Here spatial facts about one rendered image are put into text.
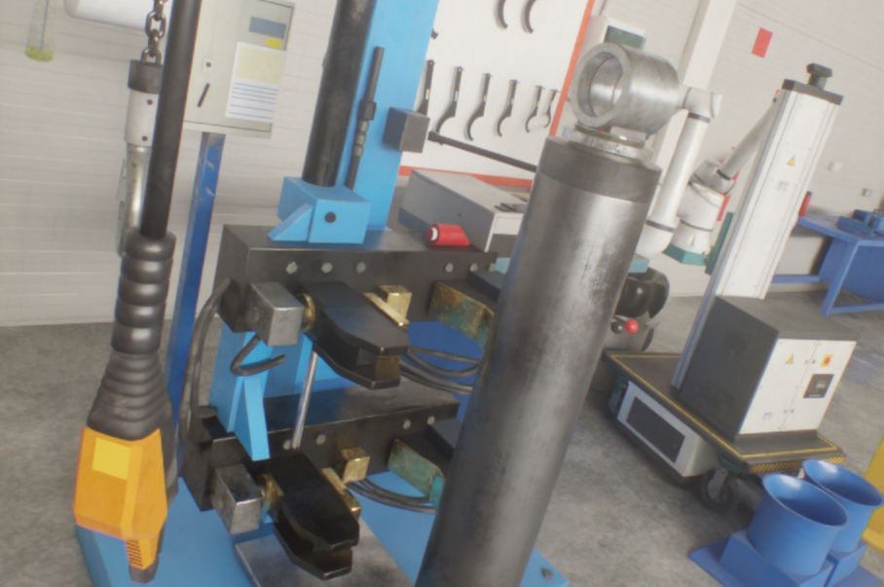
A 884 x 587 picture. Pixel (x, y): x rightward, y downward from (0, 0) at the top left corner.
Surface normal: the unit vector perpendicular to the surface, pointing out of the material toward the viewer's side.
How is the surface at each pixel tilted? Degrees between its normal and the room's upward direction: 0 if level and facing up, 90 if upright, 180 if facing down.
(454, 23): 90
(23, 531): 0
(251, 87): 90
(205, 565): 0
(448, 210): 90
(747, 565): 90
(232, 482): 0
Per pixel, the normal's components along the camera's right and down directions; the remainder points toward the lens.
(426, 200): -0.77, -0.02
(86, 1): 0.35, 0.82
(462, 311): -0.59, 0.07
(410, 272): 0.58, 0.36
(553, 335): -0.10, 0.26
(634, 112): 0.39, 0.66
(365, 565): 0.25, -0.93
